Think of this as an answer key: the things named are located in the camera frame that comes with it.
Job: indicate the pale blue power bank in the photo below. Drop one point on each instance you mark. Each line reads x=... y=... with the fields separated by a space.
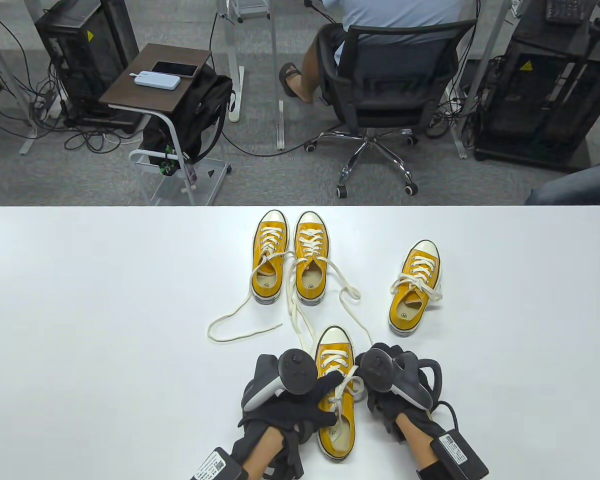
x=156 y=81

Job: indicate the black backpack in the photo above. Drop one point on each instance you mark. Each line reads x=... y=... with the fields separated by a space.
x=200 y=115

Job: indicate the white desk leg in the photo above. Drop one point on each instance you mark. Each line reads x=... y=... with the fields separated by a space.
x=28 y=143
x=459 y=135
x=232 y=50
x=280 y=125

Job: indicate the white rolling cart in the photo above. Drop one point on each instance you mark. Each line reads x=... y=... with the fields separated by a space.
x=250 y=7

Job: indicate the green backpack charm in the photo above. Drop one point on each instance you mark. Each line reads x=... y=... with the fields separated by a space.
x=167 y=165

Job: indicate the person's left forearm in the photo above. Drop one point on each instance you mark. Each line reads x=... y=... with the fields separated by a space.
x=262 y=457

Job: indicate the black mesh office chair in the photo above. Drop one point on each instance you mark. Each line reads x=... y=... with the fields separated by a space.
x=390 y=112

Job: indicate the dark grey handheld controller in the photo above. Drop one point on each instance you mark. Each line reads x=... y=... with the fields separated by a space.
x=380 y=370
x=297 y=372

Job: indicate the person's right forearm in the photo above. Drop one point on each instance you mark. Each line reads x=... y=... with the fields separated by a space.
x=417 y=442

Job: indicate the person's left hand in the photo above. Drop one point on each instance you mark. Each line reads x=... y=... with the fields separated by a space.
x=290 y=412

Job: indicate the white shoe lace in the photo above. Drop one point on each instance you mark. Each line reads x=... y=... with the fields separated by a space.
x=311 y=245
x=416 y=284
x=269 y=245

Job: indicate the black computer tower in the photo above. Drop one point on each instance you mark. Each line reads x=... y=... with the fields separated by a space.
x=90 y=55

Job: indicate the person's right hand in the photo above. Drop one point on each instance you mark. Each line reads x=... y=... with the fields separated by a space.
x=385 y=405

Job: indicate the brown top side table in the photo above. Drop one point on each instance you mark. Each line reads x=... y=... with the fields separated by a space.
x=145 y=95

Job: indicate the yellow canvas shoe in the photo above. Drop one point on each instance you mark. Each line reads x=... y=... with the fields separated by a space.
x=265 y=287
x=405 y=315
x=311 y=287
x=335 y=335

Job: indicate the black keyboard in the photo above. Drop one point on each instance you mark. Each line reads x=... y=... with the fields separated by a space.
x=565 y=12

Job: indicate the black smartphone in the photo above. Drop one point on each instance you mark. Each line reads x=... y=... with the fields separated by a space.
x=175 y=69

